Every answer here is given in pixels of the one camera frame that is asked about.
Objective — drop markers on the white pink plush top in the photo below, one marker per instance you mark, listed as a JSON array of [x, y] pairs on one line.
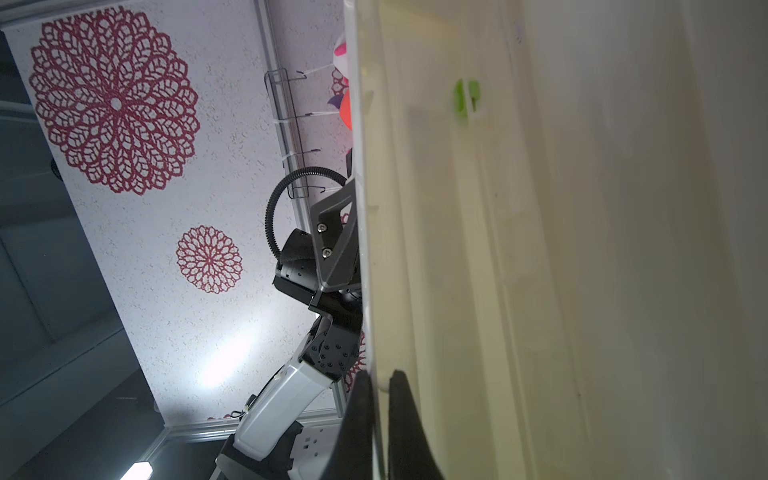
[[340, 56]]

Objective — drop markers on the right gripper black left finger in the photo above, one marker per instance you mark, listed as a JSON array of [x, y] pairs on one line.
[[352, 456]]

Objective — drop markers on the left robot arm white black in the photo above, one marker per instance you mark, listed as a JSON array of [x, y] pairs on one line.
[[261, 446]]

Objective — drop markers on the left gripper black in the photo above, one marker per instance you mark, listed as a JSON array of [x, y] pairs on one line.
[[319, 270]]

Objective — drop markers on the red plush toy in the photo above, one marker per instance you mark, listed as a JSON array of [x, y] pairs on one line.
[[345, 111]]

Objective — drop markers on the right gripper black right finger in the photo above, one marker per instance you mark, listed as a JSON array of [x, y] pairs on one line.
[[410, 457]]

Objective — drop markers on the black wire basket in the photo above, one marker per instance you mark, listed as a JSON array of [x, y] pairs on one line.
[[278, 85]]

